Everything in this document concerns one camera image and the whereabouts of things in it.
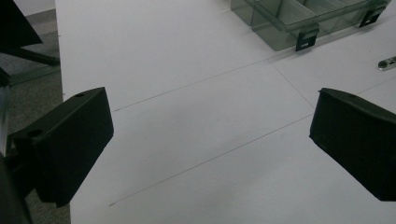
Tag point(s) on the clear plastic compartment box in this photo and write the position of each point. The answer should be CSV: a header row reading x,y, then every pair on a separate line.
x,y
299,18

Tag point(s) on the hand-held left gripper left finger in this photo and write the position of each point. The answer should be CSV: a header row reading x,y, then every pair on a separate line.
x,y
67,146

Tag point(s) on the silver metal tool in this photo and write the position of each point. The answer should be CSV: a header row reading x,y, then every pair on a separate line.
x,y
387,63

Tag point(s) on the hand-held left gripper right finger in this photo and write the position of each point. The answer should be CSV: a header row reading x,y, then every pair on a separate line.
x,y
358,137

